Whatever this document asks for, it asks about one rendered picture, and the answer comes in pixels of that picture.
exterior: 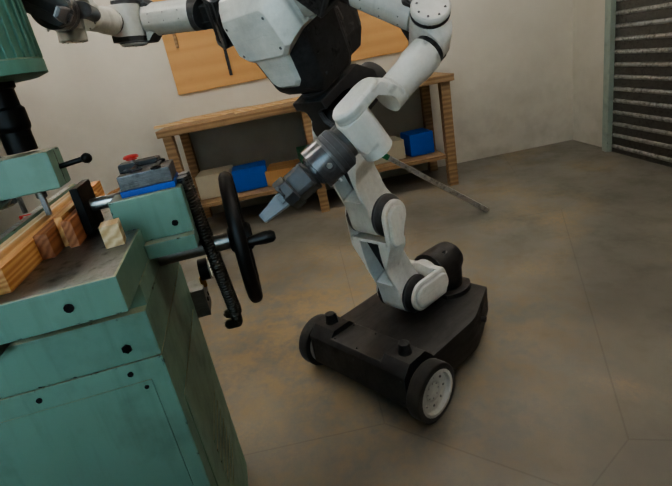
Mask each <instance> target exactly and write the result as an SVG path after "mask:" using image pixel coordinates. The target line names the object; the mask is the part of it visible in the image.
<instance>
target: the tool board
mask: <svg viewBox="0 0 672 486"><path fill-rule="evenodd" d="M152 1H153V2H155V1H156V2H158V1H165V0H152ZM357 11H358V14H359V18H360V21H361V46H360V47H359V48H358V49H357V50H356V51H355V52H354V53H353V54H352V55H351V62H352V61H357V60H362V59H367V58H372V57H377V56H382V55H388V54H393V53H398V52H403V51H404V50H405V49H406V48H407V47H408V43H409V42H408V40H407V38H406V37H405V35H404V34H403V32H402V30H401V28H399V27H396V26H394V25H392V24H390V23H387V22H385V21H383V20H381V19H378V18H376V17H374V16H371V15H369V14H367V13H365V12H362V11H360V10H358V9H357ZM215 37H216V36H215V33H214V30H213V29H208V30H201V31H193V32H183V33H175V34H167V35H162V40H163V43H164V46H165V50H166V53H167V57H168V60H169V64H170V67H171V71H172V74H173V77H174V81H175V84H176V88H177V91H178V95H182V94H188V93H193V92H198V91H203V90H208V89H213V88H218V87H223V86H229V85H234V84H239V83H244V82H249V81H254V80H259V79H264V78H267V76H266V75H265V74H264V73H263V71H262V70H261V69H260V68H259V66H258V65H257V64H256V63H253V62H249V61H247V60H245V59H243V58H242V57H240V56H239V54H238V52H237V51H236V49H235V47H234V46H232V47H230V48H228V49H226V50H224V49H223V48H222V47H220V46H219V45H218V44H217V41H216V38H215Z"/></svg>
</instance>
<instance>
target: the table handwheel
mask: <svg viewBox="0 0 672 486"><path fill-rule="evenodd" d="M218 182H219V189H220V194H221V199H222V203H223V208H224V212H225V216H226V220H227V224H228V228H227V232H226V233H222V234H218V235H214V236H211V238H212V239H213V240H212V241H214V244H215V247H216V249H217V252H219V251H223V250H227V249H232V251H233V252H235V255H236V259H237V262H238V266H239V269H240V273H241V276H242V279H243V283H244V286H245V289H246V292H247V294H248V297H249V299H250V300H251V301H252V302H254V303H258V302H260V301H261V300H262V298H263V293H262V288H261V284H260V279H259V275H258V271H257V267H256V263H255V259H254V255H253V251H252V249H253V248H254V246H255V245H254V246H248V242H247V237H249V236H252V235H253V234H252V230H251V226H250V224H249V223H248V222H245V220H244V216H243V212H242V209H241V205H240V201H239V198H238V194H237V191H236V187H235V184H234V180H233V177H232V175H231V174H230V173H229V172H227V171H223V172H221V173H220V174H219V176H218ZM205 253H206V252H204V249H203V246H202V244H201V241H200V239H199V243H198V248H194V249H190V250H186V251H182V252H179V253H175V254H171V255H167V256H163V257H159V258H157V260H158V263H159V265H160V266H164V265H168V264H172V263H176V262H180V261H184V260H188V259H191V258H195V257H199V256H203V255H206V254H205Z"/></svg>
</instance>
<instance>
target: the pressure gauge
mask: <svg viewBox="0 0 672 486"><path fill-rule="evenodd" d="M210 266H211V265H210V263H209V260H208V257H204V258H200V259H197V267H198V272H199V275H200V277H199V280H200V283H201V284H204V287H206V286H207V282H206V280H208V279H213V271H212V268H209V267H210Z"/></svg>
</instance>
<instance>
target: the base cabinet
mask: <svg viewBox="0 0 672 486"><path fill-rule="evenodd" d="M0 486H248V474H247V464H246V461H245V458H244V455H243V452H242V449H241V446H240V443H239V440H238V437H237V434H236V431H235V428H234V425H233V422H232V419H231V416H230V413H229V410H228V407H227V404H226V400H225V397H224V394H223V391H222V388H221V385H220V382H219V379H218V376H217V373H216V370H215V367H214V364H213V361H212V358H211V355H210V352H209V349H208V346H207V343H206V340H205V337H204V334H203V331H202V328H201V325H200V322H199V319H198V316H197V313H196V309H195V306H194V303H193V300H192V297H191V294H190V291H189V288H188V285H187V282H186V279H185V276H184V273H183V270H182V267H181V264H180V263H179V267H178V272H177V277H176V282H175V287H174V292H173V297H172V302H171V307H170V312H169V317H168V322H167V327H166V332H165V337H164V342H163V347H162V352H161V353H160V354H159V355H155V356H151V357H148V358H144V359H141V360H137V361H134V362H130V363H127V364H123V365H120V366H116V367H113V368H109V369H106V370H102V371H98V372H95V373H91V374H88V375H84V376H81V377H77V378H74V379H70V380H67V381H63V382H60V383H56V384H53V385H49V386H46V387H42V388H38V389H35V390H31V391H28V392H24V393H21V394H17V395H14V396H10V397H7V398H3V399H0Z"/></svg>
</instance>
